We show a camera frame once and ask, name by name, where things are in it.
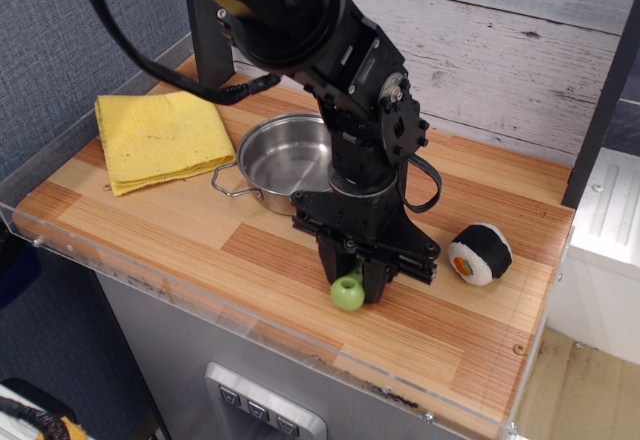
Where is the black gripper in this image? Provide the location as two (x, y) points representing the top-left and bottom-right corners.
(291, 186), (440, 304)

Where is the plush sushi roll toy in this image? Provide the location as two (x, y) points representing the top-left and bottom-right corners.
(448, 223), (513, 286)

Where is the grey dispenser button panel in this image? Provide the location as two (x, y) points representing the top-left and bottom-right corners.
(205, 362), (328, 439)

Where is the dark right vertical post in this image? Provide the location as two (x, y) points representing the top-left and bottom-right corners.
(561, 0), (639, 209)

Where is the yellow black object bottom left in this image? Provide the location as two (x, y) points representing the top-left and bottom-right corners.
(1, 397), (89, 440)

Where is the green handled grey spatula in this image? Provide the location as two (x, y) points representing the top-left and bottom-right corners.
(330, 257), (366, 312)

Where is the dark left vertical post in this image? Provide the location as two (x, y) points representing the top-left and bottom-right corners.
(186, 0), (235, 87)

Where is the white appliance with grooves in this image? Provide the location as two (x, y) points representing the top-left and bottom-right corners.
(547, 148), (639, 364)

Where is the stainless steel pot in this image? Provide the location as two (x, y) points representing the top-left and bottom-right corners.
(211, 112), (331, 216)

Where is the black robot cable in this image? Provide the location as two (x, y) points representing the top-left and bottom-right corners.
(74, 0), (281, 107)

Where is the yellow folded cloth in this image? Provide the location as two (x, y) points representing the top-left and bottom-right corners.
(94, 92), (236, 197)

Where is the clear acrylic table guard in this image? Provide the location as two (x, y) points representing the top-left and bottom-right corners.
(0, 37), (576, 440)

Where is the dark vertical post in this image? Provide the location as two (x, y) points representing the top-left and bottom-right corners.
(186, 0), (235, 87)
(561, 0), (639, 209)

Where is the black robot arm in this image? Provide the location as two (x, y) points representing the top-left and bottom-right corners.
(213, 0), (440, 303)

